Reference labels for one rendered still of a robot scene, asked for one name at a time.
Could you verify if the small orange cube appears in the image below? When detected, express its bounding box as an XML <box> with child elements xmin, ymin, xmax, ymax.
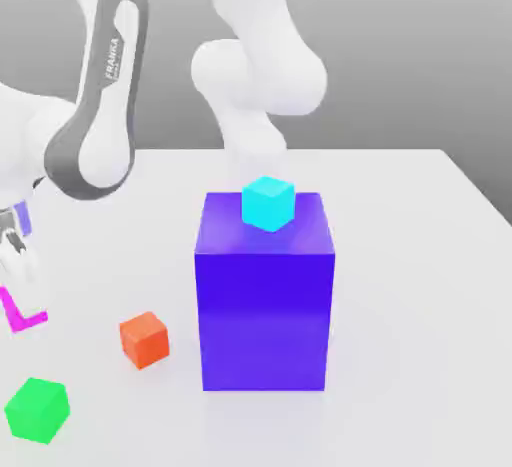
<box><xmin>118</xmin><ymin>310</ymin><xmax>171</xmax><ymax>371</ymax></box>

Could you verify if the large purple box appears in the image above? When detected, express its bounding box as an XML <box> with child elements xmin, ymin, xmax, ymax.
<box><xmin>194</xmin><ymin>191</ymin><xmax>336</xmax><ymax>393</ymax></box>

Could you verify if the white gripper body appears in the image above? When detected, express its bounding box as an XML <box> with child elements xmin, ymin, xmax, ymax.
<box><xmin>0</xmin><ymin>248</ymin><xmax>51</xmax><ymax>318</ymax></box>

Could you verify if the small magenta cube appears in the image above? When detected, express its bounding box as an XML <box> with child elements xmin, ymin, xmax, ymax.
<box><xmin>0</xmin><ymin>285</ymin><xmax>50</xmax><ymax>334</ymax></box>

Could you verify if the small cyan cube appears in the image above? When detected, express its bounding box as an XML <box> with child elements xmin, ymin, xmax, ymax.
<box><xmin>241</xmin><ymin>175</ymin><xmax>296</xmax><ymax>234</ymax></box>

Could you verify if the small green cube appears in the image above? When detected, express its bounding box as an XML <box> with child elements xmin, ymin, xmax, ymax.
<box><xmin>3</xmin><ymin>377</ymin><xmax>72</xmax><ymax>446</ymax></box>

